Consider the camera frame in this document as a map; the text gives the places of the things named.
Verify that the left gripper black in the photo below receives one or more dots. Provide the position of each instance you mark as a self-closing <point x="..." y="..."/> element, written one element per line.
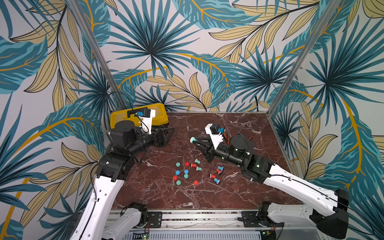
<point x="162" y="141"/>

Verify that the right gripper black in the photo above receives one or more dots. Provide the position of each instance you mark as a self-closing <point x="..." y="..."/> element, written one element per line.
<point x="209" y="150"/>

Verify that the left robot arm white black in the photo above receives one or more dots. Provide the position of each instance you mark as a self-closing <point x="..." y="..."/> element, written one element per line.
<point x="113" y="169"/>

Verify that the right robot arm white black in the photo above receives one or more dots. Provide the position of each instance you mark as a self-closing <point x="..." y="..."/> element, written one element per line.
<point x="326" y="209"/>

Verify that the yellow black toolbox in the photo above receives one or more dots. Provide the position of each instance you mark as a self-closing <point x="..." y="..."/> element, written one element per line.
<point x="161" y="117"/>

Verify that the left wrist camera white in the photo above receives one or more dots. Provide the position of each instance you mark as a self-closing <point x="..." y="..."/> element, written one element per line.
<point x="145" y="117"/>

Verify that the orange handled pliers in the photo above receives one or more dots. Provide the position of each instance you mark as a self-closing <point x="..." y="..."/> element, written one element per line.
<point x="237" y="138"/>

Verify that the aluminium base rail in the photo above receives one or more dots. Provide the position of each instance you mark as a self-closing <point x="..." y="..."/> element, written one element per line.
<point x="189" y="225"/>

